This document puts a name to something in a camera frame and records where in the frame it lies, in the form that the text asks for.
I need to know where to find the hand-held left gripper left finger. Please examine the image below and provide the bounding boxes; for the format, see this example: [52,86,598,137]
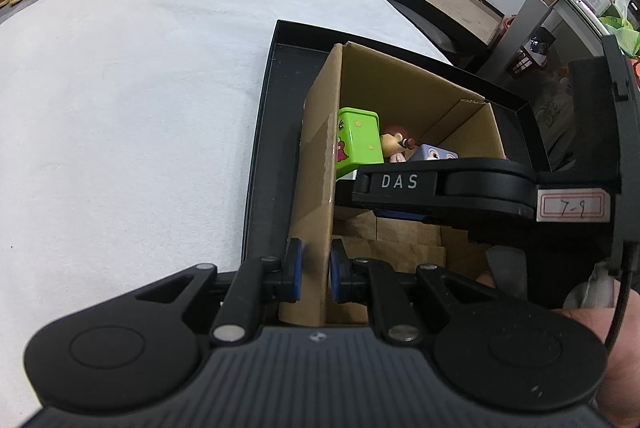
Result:
[135,237,304,345]

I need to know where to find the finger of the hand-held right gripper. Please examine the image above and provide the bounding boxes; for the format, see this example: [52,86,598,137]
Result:
[352,157,537,230]
[372,208,437,225]

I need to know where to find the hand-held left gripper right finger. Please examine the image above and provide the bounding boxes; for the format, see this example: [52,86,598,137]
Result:
[329,239,553,347]

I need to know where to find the purple toy block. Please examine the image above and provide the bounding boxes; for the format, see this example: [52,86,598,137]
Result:
[407,143,459,163]

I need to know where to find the small brown-haired doll figurine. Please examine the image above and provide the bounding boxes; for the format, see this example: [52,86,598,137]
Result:
[380,125,417,164]

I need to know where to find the brown cardboard box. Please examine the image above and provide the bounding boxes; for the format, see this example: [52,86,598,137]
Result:
[278,42,509,327]

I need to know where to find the green tin box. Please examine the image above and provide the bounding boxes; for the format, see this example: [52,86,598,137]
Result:
[336,107,385,182]

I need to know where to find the black tray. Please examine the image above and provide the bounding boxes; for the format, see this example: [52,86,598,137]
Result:
[241,19,554,265]

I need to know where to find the person's right hand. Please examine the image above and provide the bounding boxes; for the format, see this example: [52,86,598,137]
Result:
[475,272,640,428]

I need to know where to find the gray desk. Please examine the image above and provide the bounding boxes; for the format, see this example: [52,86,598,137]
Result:
[499,0,640,76]

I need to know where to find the green plastic bag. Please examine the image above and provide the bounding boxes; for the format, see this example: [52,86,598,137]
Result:
[599,13,640,57]

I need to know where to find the black cable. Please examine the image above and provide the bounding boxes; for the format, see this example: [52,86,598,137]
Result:
[602,242,640,352]

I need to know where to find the black frame with brown board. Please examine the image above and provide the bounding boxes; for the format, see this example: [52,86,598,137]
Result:
[345,0,506,55]

